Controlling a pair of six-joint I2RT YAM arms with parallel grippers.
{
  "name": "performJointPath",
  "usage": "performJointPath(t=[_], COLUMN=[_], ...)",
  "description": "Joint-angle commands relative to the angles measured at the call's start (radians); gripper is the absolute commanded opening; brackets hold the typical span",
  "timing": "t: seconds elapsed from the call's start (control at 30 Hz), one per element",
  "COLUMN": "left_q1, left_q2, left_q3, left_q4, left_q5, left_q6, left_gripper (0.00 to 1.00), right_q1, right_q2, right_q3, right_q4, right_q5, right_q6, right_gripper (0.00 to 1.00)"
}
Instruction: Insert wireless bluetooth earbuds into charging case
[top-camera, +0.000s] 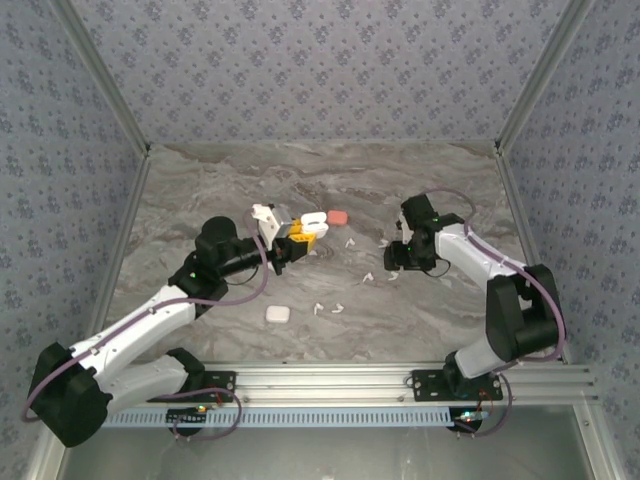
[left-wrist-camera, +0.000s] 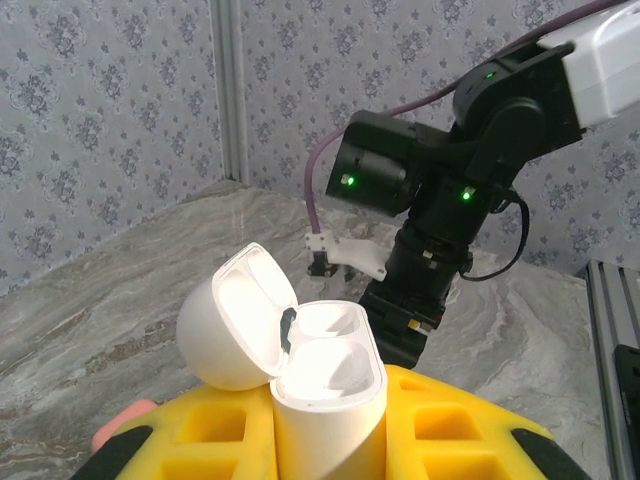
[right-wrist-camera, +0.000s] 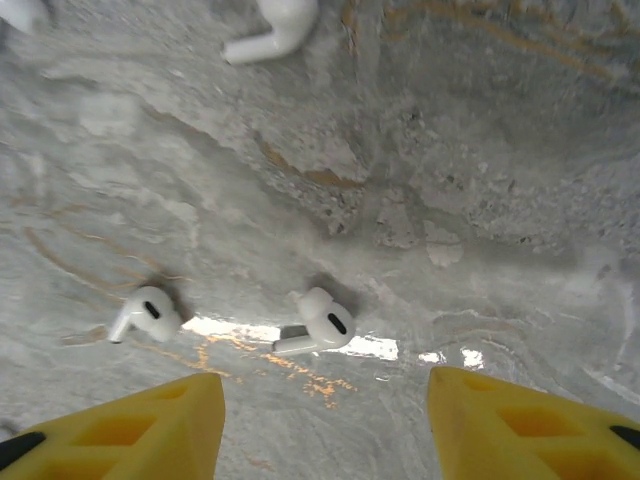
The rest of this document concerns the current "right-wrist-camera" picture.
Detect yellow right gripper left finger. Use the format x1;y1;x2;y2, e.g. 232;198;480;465
0;372;227;480

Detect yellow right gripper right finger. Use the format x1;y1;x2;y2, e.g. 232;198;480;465
428;366;640;480

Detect white wireless earbud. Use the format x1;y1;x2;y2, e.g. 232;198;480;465
222;0;320;66
0;0;49;34
107;284;184;345
271;286;357;357

